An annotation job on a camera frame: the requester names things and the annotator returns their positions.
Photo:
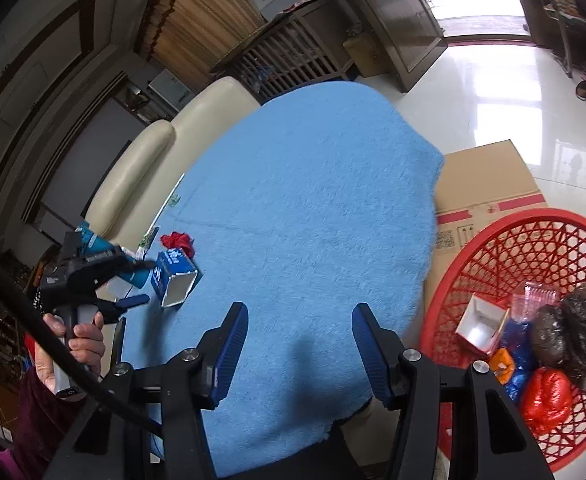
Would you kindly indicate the cream leather sofa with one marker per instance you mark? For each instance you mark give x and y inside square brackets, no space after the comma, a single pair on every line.
[138,170]

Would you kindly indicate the large brown cardboard box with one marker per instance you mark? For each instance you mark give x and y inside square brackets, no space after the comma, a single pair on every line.
[483,175]

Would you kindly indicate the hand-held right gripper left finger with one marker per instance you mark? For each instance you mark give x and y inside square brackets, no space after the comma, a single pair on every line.
[230,355]

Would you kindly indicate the red crumpled wrapper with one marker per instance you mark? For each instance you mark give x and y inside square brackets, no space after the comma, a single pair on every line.
[178,241]

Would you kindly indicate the red plastic bag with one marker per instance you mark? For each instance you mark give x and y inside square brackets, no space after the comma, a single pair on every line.
[545,395]

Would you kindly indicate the white wall appliance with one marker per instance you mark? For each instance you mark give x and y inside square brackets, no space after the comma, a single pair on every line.
[170,87]

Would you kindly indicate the cluttered dark shelf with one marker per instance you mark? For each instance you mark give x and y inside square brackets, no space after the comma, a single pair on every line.
[13,305]

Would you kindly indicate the brown bamboo curtain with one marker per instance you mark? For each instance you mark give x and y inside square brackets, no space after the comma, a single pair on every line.
[198,15]

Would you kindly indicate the blue cylindrical tube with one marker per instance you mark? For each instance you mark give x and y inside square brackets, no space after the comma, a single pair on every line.
[95,242]

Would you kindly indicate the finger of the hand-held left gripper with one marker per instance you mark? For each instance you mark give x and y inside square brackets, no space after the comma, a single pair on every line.
[138,264]
[133,301]

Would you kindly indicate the red plastic mesh basket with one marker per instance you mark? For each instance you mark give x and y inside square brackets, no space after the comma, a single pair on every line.
[523,240]

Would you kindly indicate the wooden lattice cabinet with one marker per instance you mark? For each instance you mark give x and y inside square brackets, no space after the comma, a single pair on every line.
[293,50]

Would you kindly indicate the person's left forearm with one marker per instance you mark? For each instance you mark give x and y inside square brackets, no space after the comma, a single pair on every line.
[38,425]

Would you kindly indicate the person's left hand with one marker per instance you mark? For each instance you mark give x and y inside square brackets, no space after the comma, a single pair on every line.
[85,345]

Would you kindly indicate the blue fleece blanket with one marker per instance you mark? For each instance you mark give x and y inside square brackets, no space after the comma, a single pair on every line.
[298,210]

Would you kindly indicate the green black packet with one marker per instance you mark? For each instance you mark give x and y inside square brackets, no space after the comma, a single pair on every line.
[148,242]

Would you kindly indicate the dark framed glass door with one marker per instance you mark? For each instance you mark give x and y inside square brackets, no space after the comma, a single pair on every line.
[398,15]

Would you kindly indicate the blue plastic bag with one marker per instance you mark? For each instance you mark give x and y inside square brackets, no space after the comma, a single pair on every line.
[515,340]

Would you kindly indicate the small yellow cardboard box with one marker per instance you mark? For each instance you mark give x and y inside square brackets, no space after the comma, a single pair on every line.
[368,52]

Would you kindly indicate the open white red box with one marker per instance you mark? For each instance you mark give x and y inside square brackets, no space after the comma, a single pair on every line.
[478,327]

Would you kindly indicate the clear pink plastic tray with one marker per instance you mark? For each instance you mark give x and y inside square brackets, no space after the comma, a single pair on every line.
[533,300]

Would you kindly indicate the open blue cardboard box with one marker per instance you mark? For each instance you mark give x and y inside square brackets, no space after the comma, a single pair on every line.
[165,272]

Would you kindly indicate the orange wrapper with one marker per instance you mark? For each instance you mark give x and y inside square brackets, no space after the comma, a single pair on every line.
[500,360]

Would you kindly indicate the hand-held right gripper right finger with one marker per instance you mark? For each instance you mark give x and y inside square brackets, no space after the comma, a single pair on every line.
[373,355]

